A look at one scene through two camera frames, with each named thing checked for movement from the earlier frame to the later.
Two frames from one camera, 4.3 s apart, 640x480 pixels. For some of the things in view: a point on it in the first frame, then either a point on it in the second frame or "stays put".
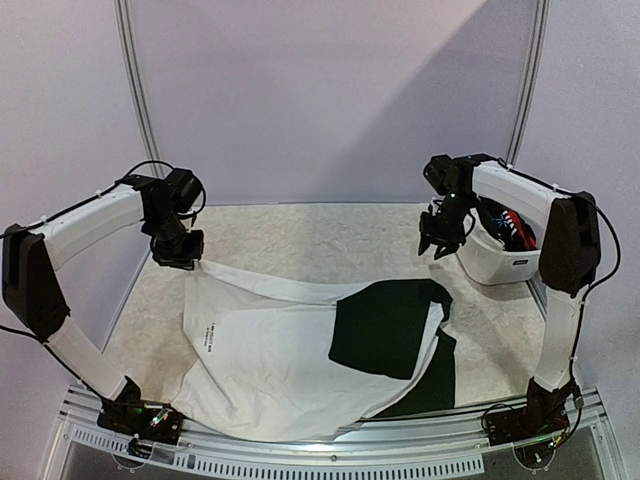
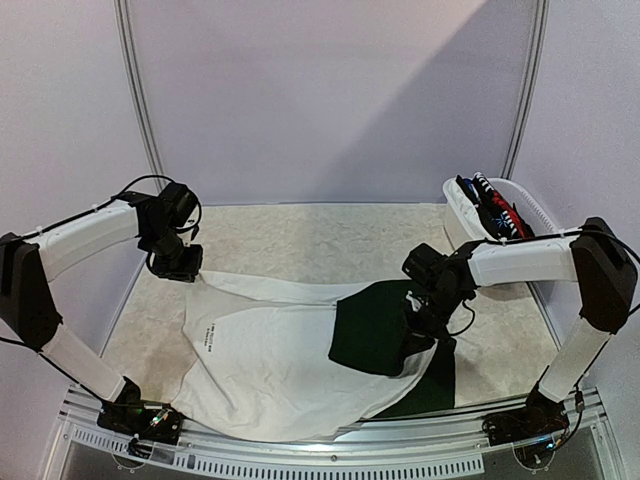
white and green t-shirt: (268, 365) stays put
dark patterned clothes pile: (511, 229) stays put
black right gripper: (439, 229) to (417, 325)
